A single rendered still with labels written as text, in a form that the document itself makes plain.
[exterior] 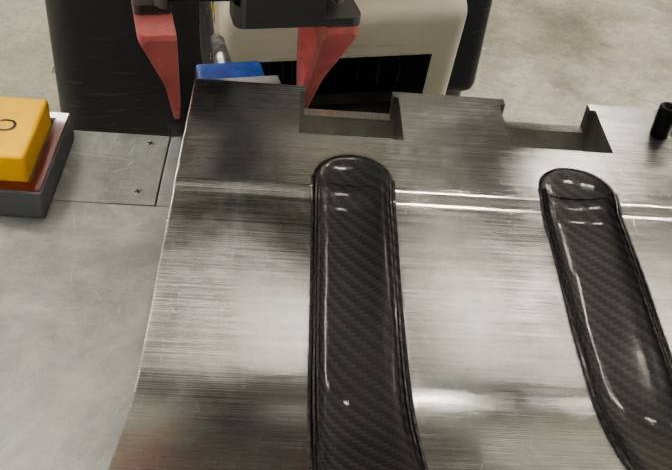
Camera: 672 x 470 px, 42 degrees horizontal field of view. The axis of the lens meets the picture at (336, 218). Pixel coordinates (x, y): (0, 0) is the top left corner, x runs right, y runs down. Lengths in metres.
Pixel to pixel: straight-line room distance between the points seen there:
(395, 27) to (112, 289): 0.40
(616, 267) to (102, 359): 0.25
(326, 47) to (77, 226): 0.18
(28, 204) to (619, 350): 0.33
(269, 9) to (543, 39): 2.06
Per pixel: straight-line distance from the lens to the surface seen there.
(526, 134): 0.50
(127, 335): 0.46
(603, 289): 0.40
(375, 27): 0.78
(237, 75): 0.58
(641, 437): 0.35
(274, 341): 0.35
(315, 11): 0.49
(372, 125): 0.49
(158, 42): 0.48
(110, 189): 0.55
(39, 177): 0.53
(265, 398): 0.33
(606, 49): 2.54
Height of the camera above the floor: 1.15
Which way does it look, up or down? 41 degrees down
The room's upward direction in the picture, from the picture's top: 6 degrees clockwise
